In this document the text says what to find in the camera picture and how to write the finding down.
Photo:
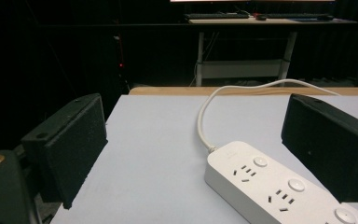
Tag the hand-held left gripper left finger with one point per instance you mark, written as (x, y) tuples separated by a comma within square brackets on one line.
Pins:
[(71, 146)]

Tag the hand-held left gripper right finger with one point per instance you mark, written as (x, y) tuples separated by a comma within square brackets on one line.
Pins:
[(329, 149)]

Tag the white power strip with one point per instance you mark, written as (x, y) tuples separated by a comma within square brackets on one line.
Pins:
[(270, 189)]

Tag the white-legged wooden desk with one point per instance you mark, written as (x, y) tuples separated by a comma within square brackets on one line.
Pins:
[(242, 68)]

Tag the blue mouse pad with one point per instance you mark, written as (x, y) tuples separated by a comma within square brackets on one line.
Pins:
[(304, 20)]

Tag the black keyboard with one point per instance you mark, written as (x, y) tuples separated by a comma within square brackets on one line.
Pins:
[(216, 15), (295, 15)]

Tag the black computer mouse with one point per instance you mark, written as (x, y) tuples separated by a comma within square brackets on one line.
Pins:
[(260, 17)]

